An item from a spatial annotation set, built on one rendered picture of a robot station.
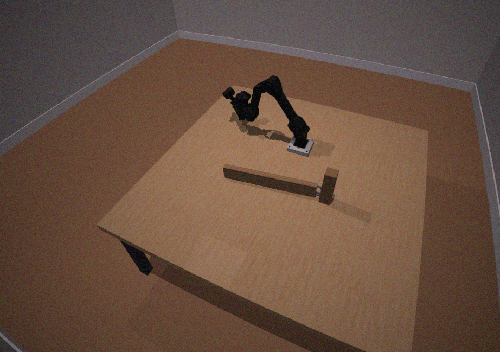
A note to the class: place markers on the brown wooden post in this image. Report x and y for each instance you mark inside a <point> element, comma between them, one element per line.
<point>328,185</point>

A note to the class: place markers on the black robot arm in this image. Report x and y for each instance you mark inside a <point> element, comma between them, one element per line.
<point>250,111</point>

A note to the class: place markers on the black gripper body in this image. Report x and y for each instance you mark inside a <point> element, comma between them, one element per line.
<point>228,94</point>

